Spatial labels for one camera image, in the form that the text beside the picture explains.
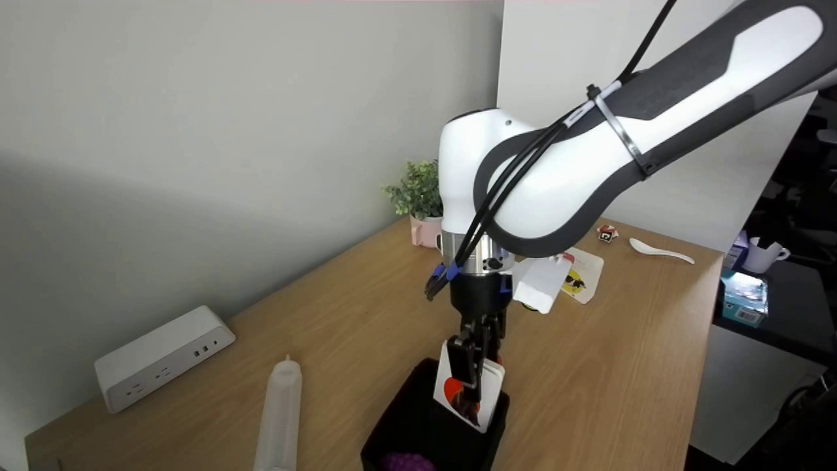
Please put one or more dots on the white cup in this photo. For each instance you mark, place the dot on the white cup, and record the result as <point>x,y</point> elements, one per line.
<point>762,257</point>

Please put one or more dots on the green plant in pink pot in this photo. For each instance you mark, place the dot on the green plant in pink pot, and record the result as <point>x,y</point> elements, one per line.
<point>423,192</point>

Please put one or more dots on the translucent white squeeze bottle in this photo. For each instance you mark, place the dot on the translucent white squeeze bottle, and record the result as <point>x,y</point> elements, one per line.
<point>279,420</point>

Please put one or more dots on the white power strip box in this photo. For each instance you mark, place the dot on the white power strip box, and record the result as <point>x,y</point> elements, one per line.
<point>161,357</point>

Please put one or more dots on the white card box red print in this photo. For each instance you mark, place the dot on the white card box red print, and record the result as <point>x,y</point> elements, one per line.
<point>488,396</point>

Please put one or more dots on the white card stack yellow print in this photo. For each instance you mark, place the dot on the white card stack yellow print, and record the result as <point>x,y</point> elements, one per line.
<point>586,277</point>

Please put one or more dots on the purple eggplant toy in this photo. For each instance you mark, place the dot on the purple eggplant toy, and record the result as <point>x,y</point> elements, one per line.
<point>410,462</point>

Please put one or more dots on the white plastic spoon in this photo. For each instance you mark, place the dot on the white plastic spoon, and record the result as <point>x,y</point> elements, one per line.
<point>663,251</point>

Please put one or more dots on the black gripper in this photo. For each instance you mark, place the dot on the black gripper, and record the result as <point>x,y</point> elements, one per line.
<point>479,298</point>

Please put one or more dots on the teal box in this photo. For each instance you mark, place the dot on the teal box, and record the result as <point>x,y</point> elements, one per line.
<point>746,298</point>

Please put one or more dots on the black rectangular box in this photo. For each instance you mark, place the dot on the black rectangular box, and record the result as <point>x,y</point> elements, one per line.
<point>420,426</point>

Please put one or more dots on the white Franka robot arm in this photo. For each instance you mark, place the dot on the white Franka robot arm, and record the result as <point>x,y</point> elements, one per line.
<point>559,174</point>

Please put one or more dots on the black side table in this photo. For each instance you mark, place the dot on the black side table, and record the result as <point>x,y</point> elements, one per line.
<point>802,305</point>

